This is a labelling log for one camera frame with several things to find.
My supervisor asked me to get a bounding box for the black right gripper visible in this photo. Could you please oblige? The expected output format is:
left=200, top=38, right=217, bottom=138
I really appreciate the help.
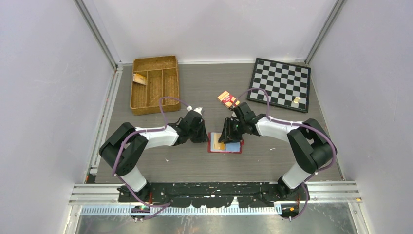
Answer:
left=218, top=117, right=246, bottom=144

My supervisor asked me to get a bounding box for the tan card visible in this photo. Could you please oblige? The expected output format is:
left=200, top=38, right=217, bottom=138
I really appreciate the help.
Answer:
left=210, top=132, right=225, bottom=152

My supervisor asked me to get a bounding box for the red leather card holder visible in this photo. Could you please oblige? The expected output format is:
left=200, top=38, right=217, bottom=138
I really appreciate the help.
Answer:
left=207, top=132, right=244, bottom=154

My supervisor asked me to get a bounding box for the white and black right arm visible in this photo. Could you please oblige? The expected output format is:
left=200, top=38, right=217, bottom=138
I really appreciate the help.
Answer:
left=218, top=102, right=337, bottom=200

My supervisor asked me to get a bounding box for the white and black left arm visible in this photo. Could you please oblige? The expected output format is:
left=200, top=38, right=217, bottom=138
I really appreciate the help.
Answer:
left=98, top=107, right=209, bottom=202

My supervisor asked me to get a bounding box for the red and gold card box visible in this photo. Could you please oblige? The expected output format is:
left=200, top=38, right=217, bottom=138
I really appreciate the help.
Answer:
left=217, top=91, right=240, bottom=110

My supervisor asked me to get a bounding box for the woven wicker divided tray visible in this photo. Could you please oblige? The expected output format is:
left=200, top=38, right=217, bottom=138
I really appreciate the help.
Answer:
left=130, top=55, right=181, bottom=116

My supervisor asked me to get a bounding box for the small wooden chess piece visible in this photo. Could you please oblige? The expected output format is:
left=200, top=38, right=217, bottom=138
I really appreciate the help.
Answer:
left=293, top=97, right=301, bottom=104

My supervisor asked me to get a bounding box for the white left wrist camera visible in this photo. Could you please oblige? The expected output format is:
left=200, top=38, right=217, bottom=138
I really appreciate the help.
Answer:
left=186, top=105, right=204, bottom=116

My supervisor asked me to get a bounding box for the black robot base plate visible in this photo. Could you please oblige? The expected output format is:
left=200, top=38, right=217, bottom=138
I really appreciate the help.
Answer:
left=117, top=182, right=307, bottom=208

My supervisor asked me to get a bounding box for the aluminium frame rail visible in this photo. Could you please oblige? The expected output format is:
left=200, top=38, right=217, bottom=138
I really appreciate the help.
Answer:
left=86, top=63, right=124, bottom=177

